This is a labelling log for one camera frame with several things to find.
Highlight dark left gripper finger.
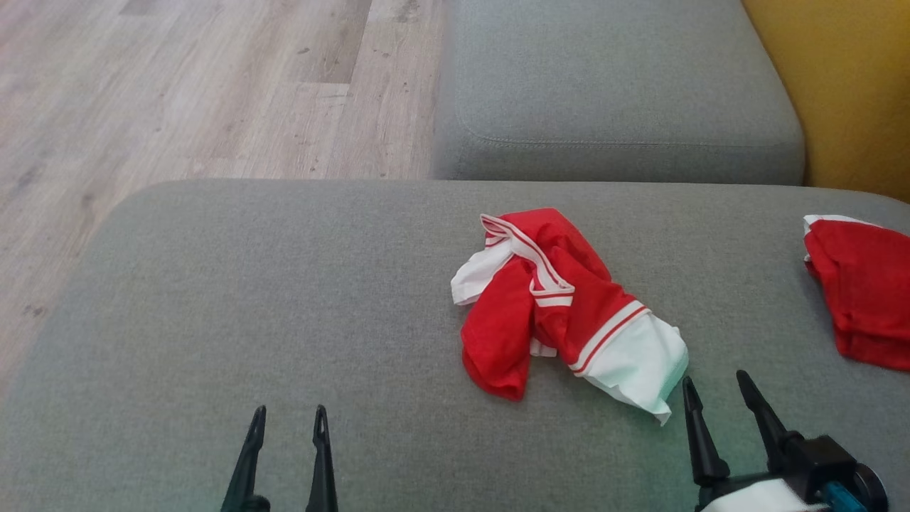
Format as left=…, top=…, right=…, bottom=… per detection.
left=306, top=405, right=338, bottom=512
left=220, top=405, right=271, bottom=512

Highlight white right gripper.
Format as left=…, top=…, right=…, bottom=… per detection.
left=682, top=370, right=829, bottom=512

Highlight red and white basketball jersey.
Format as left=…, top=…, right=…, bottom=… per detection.
left=451, top=208, right=689, bottom=426

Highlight large grey sofa seat cushion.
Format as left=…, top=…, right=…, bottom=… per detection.
left=0, top=178, right=910, bottom=512

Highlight red sports shorts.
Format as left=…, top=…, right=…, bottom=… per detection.
left=803, top=215, right=910, bottom=372

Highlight wide yellow sofa backrest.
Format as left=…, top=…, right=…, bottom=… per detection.
left=742, top=0, right=910, bottom=203

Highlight blue camera cable connector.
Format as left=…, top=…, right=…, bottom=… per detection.
left=823, top=481, right=868, bottom=512

